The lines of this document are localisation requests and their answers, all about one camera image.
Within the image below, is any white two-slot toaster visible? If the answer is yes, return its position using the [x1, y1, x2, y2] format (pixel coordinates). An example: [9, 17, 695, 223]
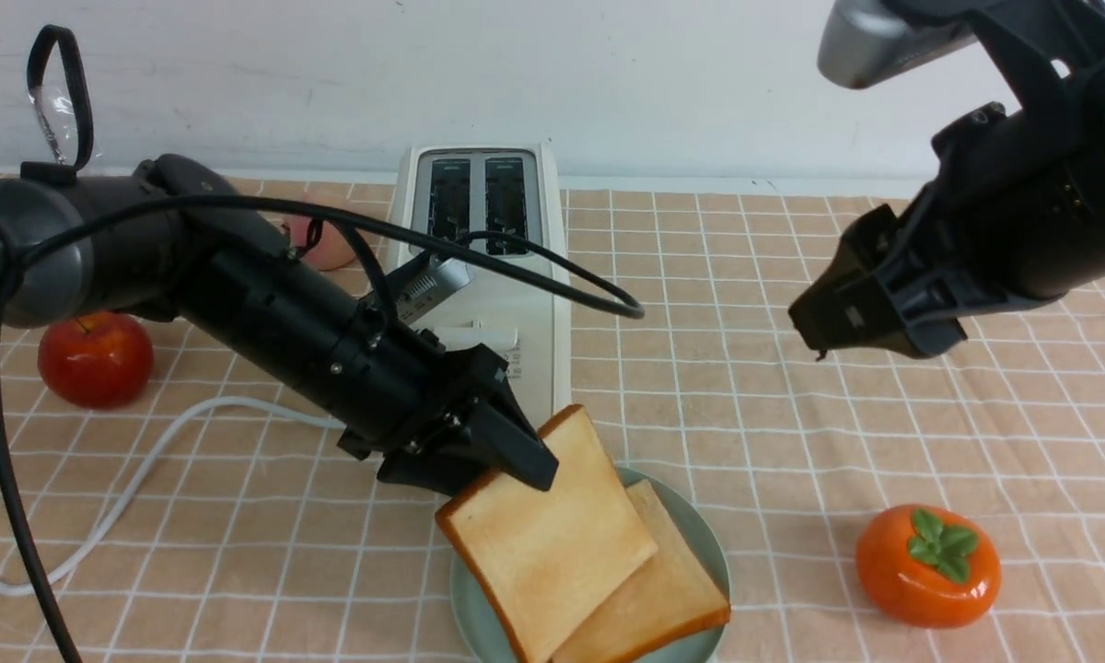
[387, 145, 571, 425]

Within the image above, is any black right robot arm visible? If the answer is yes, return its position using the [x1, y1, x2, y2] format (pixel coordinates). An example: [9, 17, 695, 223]
[788, 1, 1105, 358]

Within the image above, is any beige checked tablecloth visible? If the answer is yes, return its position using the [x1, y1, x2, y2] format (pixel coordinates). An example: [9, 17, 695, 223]
[0, 172, 1105, 663]

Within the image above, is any light blue round plate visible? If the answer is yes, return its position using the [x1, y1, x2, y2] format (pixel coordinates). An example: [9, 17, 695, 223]
[450, 466, 732, 662]

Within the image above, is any pink peach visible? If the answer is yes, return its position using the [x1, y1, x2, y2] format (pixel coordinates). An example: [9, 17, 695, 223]
[280, 215, 355, 272]

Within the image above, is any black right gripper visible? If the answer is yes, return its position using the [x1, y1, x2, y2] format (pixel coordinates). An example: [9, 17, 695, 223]
[787, 206, 1051, 360]

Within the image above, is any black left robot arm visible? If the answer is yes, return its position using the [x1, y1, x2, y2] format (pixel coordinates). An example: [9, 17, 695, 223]
[4, 207, 558, 496]

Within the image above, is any red apple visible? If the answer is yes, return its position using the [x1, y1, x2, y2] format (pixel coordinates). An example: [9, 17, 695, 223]
[36, 311, 156, 411]

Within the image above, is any orange persimmon with green leaves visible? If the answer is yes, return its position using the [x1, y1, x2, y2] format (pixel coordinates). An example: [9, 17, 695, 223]
[855, 504, 1003, 629]

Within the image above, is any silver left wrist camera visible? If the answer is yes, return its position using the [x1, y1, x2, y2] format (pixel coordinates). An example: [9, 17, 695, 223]
[387, 251, 475, 326]

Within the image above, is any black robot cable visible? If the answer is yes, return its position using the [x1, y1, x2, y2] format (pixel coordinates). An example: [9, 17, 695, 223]
[0, 193, 646, 663]

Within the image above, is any white toaster power cable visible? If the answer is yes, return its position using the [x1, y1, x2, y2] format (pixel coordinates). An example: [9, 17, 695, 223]
[0, 397, 346, 597]

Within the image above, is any black cable loop strap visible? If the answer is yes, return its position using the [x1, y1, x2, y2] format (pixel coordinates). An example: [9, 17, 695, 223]
[20, 25, 96, 182]

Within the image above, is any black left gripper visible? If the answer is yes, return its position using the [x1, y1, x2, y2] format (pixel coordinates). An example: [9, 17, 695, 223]
[337, 344, 558, 496]

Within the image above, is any toast slice taken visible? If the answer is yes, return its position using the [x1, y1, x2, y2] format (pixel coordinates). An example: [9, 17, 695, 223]
[436, 403, 657, 662]
[553, 482, 724, 662]

